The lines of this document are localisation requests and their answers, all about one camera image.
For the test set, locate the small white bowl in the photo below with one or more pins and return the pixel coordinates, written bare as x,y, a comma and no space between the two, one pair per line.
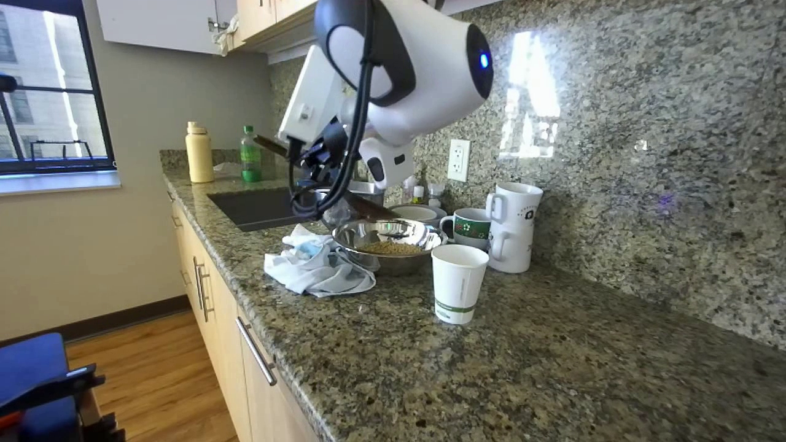
418,213

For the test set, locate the dark framed window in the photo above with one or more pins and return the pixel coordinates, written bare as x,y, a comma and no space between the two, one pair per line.
49,82

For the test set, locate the plain white mug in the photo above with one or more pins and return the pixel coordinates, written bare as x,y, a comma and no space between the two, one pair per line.
509,249

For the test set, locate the white and blue cloth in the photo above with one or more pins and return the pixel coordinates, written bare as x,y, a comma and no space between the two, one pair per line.
315,267

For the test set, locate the yellow bottle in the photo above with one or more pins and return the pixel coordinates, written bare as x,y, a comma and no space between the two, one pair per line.
199,155

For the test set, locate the large stainless steel pot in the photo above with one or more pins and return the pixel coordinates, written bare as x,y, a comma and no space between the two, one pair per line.
336,216

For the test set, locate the light wood upper cabinet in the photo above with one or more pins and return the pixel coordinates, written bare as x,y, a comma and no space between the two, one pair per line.
173,23

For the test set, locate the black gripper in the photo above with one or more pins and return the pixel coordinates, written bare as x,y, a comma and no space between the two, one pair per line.
323,155

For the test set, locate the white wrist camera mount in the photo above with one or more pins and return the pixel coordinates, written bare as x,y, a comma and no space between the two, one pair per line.
315,94

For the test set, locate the blue chair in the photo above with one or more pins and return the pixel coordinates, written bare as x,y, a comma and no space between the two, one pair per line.
38,385

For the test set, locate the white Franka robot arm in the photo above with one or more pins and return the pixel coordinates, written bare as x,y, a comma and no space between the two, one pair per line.
426,76

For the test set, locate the green and white mug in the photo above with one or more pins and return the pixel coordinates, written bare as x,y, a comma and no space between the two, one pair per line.
466,225

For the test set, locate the white wall power outlet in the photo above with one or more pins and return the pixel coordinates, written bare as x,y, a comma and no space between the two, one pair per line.
458,160

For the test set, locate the brown food in bowl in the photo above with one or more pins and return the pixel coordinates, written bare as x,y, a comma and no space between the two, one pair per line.
389,246

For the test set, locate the dark wooden cooking spoon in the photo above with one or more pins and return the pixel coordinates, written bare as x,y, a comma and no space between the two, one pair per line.
372,207

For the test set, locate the white paper cup green band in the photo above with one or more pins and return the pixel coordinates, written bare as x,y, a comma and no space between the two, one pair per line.
458,283

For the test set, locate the clear soap dispenser bottle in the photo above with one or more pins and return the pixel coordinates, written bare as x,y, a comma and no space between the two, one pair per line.
421,187

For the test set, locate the stainless steel sink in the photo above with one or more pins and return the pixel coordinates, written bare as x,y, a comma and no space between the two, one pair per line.
254,207

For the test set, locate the green plastic bottle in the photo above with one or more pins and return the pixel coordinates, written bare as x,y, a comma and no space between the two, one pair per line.
250,155

